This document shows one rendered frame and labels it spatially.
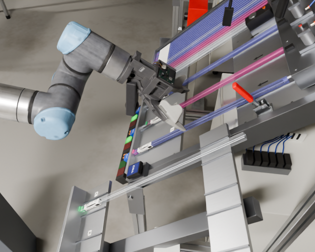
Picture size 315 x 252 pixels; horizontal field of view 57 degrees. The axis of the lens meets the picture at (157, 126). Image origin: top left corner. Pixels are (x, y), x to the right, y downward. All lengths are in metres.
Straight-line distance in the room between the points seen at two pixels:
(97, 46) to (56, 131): 0.20
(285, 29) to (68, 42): 0.49
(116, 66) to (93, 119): 1.43
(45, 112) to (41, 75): 1.95
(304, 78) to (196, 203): 1.16
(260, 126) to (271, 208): 0.42
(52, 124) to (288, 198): 0.78
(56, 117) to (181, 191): 1.19
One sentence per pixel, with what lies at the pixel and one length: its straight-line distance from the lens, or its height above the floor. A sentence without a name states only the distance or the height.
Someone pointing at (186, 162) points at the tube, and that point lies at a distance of 0.63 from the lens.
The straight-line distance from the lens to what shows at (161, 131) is 0.92.
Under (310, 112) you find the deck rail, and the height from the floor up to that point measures 1.07.
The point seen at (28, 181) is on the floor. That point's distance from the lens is 1.89.
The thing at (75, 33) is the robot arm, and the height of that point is 1.16.
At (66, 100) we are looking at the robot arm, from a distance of 0.66.
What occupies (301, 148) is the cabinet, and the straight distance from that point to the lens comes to 1.22.
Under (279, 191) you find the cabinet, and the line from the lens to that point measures 1.07.
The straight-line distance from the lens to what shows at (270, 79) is 0.76.
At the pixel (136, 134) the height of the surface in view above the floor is 0.73.
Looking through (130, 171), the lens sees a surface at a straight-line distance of 0.84.
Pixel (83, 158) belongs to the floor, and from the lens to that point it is 1.88.
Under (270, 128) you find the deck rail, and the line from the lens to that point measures 0.68.
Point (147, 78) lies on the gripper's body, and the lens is 0.70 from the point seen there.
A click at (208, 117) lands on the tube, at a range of 0.78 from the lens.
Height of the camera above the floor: 1.49
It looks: 48 degrees down
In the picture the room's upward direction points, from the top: straight up
